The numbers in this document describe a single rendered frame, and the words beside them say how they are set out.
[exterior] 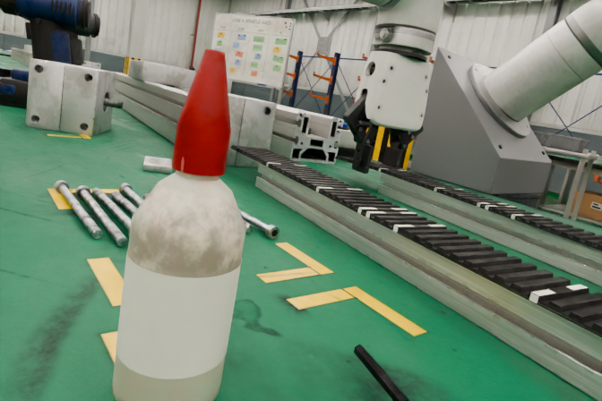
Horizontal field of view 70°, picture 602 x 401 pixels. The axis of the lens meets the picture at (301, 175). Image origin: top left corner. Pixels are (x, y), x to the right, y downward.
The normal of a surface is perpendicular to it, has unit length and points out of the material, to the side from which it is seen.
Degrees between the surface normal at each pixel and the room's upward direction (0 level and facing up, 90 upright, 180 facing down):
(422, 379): 0
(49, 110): 90
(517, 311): 90
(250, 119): 90
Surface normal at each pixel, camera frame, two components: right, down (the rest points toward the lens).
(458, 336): 0.18, -0.97
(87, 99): 0.17, 0.21
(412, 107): 0.51, 0.22
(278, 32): -0.52, 0.06
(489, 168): -0.75, -0.02
